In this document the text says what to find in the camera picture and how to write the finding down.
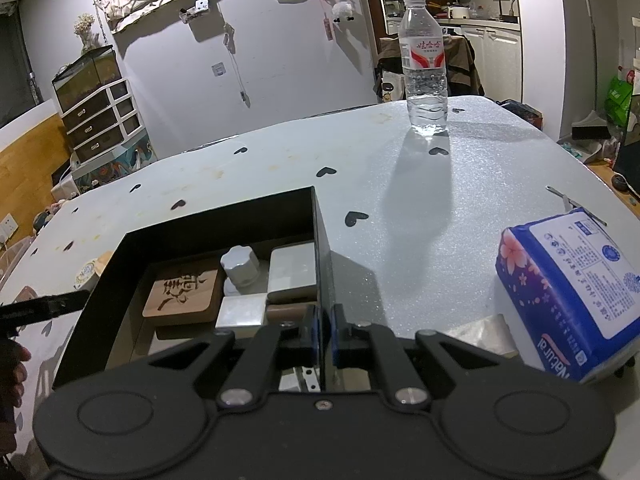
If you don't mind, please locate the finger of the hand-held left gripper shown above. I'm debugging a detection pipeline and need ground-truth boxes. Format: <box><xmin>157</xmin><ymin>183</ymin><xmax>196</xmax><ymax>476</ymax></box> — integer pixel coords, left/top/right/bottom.
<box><xmin>0</xmin><ymin>289</ymin><xmax>92</xmax><ymax>337</ymax></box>

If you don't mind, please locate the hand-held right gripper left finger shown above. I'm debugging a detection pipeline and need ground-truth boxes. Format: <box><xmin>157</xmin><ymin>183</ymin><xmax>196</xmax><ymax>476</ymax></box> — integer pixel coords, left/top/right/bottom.
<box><xmin>147</xmin><ymin>304</ymin><xmax>321</xmax><ymax>409</ymax></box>

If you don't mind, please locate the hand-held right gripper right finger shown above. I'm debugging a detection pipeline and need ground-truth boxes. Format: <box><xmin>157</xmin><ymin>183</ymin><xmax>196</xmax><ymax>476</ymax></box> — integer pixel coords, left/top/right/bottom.
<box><xmin>327</xmin><ymin>304</ymin><xmax>522</xmax><ymax>409</ymax></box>

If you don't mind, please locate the brown rectangular block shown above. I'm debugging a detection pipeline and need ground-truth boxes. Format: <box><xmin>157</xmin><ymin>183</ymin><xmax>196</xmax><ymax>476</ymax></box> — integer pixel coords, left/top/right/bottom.
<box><xmin>265</xmin><ymin>302</ymin><xmax>309</xmax><ymax>329</ymax></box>

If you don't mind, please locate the white power adapter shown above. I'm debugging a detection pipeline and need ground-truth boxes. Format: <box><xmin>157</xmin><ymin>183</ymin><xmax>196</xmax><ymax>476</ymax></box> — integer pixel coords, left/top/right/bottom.
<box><xmin>266</xmin><ymin>242</ymin><xmax>319</xmax><ymax>306</ymax></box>

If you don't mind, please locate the white square block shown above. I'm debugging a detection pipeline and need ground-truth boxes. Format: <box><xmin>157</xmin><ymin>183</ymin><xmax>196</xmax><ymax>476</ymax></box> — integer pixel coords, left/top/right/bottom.
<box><xmin>214</xmin><ymin>293</ymin><xmax>267</xmax><ymax>331</ymax></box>

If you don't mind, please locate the white ridged round cap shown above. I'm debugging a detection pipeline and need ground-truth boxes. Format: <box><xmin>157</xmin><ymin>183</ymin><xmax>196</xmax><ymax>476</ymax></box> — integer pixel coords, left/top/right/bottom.
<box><xmin>220</xmin><ymin>245</ymin><xmax>261</xmax><ymax>295</ymax></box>

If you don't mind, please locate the carved wooden coaster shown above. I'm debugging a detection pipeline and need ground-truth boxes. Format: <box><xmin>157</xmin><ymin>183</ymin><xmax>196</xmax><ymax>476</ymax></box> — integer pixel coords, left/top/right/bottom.
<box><xmin>142</xmin><ymin>267</ymin><xmax>224</xmax><ymax>327</ymax></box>

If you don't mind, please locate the black box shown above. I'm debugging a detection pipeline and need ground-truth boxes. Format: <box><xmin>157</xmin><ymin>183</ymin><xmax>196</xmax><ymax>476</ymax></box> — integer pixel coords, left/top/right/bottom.
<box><xmin>52</xmin><ymin>186</ymin><xmax>334</xmax><ymax>392</ymax></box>

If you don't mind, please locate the person's left hand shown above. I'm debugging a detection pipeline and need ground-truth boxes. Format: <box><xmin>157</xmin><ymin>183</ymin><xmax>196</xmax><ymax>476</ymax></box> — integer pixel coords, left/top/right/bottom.
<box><xmin>0</xmin><ymin>338</ymin><xmax>32</xmax><ymax>424</ymax></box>

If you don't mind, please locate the clear plastic wrapper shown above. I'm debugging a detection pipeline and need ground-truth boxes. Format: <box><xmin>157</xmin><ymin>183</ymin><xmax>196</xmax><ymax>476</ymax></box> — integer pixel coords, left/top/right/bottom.
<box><xmin>444</xmin><ymin>313</ymin><xmax>522</xmax><ymax>359</ymax></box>

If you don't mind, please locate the colourful patterned storage box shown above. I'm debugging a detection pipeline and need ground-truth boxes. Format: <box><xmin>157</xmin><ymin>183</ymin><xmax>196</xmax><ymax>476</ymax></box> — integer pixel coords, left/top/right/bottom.
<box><xmin>71</xmin><ymin>136</ymin><xmax>159</xmax><ymax>194</ymax></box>

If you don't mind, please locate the heart print table cover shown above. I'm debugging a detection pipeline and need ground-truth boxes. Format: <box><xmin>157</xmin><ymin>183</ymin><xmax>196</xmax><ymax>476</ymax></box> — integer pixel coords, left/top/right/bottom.
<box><xmin>0</xmin><ymin>94</ymin><xmax>640</xmax><ymax>480</ymax></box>

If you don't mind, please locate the white drawer cabinet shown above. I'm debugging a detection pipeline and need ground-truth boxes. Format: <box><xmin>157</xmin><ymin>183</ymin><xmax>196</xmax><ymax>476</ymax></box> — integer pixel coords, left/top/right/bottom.
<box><xmin>61</xmin><ymin>80</ymin><xmax>144</xmax><ymax>162</ymax></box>

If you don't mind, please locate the glass fish tank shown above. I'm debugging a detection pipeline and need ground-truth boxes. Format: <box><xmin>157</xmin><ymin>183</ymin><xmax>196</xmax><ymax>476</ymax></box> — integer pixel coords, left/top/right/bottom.
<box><xmin>52</xmin><ymin>44</ymin><xmax>124</xmax><ymax>114</ymax></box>

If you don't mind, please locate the blue tissue pack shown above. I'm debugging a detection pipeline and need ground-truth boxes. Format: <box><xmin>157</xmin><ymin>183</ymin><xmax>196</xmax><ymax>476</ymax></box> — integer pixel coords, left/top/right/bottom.
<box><xmin>495</xmin><ymin>208</ymin><xmax>640</xmax><ymax>384</ymax></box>

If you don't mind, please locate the chair with dark jacket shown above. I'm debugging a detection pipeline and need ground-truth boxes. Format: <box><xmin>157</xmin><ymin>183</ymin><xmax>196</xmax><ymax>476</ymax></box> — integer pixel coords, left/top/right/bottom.
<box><xmin>373</xmin><ymin>34</ymin><xmax>486</xmax><ymax>104</ymax></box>

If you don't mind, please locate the thin metal tool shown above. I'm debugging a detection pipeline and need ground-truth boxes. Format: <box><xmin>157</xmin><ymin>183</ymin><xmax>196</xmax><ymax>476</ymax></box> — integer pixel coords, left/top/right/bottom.
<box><xmin>545</xmin><ymin>185</ymin><xmax>609</xmax><ymax>227</ymax></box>

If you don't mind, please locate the dried flower bunch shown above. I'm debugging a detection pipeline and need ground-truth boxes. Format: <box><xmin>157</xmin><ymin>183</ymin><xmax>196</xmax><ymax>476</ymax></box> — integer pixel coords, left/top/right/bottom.
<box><xmin>74</xmin><ymin>13</ymin><xmax>97</xmax><ymax>52</ymax></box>

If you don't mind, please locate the clear water bottle red label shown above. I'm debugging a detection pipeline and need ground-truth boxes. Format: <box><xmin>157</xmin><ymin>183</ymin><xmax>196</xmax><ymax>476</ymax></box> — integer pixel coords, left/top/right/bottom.
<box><xmin>398</xmin><ymin>0</ymin><xmax>450</xmax><ymax>136</ymax></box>

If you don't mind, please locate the white kitchen cabinet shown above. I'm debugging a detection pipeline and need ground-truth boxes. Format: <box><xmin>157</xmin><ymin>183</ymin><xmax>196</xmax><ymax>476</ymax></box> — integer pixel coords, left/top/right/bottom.
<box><xmin>450</xmin><ymin>19</ymin><xmax>523</xmax><ymax>103</ymax></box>

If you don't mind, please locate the green plastic bag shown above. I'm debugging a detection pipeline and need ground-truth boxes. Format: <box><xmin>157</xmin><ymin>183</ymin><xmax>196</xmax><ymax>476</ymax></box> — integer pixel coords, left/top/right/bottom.
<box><xmin>603</xmin><ymin>75</ymin><xmax>633</xmax><ymax>127</ymax></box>

